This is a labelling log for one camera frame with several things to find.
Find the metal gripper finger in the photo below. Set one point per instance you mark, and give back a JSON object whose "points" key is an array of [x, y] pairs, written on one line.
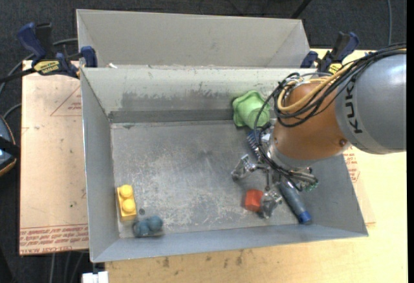
{"points": [[243, 167], [270, 204]]}

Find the red block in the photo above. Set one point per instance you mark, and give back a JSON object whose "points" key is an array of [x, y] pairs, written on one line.
{"points": [[252, 200]]}

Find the blue-grey marker pen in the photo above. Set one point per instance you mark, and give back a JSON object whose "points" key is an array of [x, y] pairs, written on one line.
{"points": [[295, 204]]}

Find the green star-shaped cup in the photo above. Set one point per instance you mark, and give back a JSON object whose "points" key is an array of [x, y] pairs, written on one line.
{"points": [[247, 110]]}

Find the grey metal bin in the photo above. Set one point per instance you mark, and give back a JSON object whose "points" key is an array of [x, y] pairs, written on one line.
{"points": [[181, 162]]}

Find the teal double-ball toy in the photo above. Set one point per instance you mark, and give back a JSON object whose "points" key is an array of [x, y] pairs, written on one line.
{"points": [[148, 226]]}

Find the yellow toy brick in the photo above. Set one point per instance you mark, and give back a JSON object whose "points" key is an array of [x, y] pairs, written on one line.
{"points": [[126, 203]]}

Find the brown cardboard board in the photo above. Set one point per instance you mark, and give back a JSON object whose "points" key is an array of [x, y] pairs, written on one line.
{"points": [[51, 152]]}

